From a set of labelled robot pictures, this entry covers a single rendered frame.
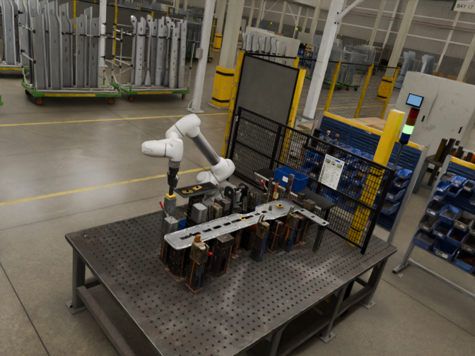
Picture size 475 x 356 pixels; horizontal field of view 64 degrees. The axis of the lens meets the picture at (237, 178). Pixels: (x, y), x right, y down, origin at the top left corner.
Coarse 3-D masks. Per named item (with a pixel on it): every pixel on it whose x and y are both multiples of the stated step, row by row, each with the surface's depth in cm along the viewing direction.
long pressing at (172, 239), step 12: (264, 204) 339; (288, 204) 348; (228, 216) 307; (276, 216) 323; (192, 228) 282; (204, 228) 285; (228, 228) 291; (240, 228) 295; (168, 240) 263; (180, 240) 265; (192, 240) 267; (204, 240) 271
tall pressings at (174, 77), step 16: (144, 32) 992; (160, 32) 996; (176, 32) 1036; (144, 48) 1011; (160, 48) 1045; (176, 48) 1018; (160, 64) 1026; (176, 64) 1061; (144, 80) 1015; (160, 80) 1043; (176, 80) 1079
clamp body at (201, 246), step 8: (200, 240) 258; (192, 248) 256; (200, 248) 250; (208, 248) 253; (192, 256) 257; (200, 256) 251; (192, 264) 260; (200, 264) 256; (192, 272) 261; (200, 272) 260; (192, 280) 262; (200, 280) 263; (192, 288) 263; (200, 288) 266
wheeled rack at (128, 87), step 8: (128, 32) 918; (112, 48) 968; (192, 48) 1032; (112, 56) 975; (192, 56) 1039; (112, 64) 984; (128, 64) 932; (112, 72) 989; (112, 80) 1001; (120, 88) 973; (128, 88) 970; (136, 88) 987; (144, 88) 1003; (152, 88) 1020; (160, 88) 1038; (168, 88) 1040; (176, 88) 1058; (184, 88) 1079; (184, 96) 1090
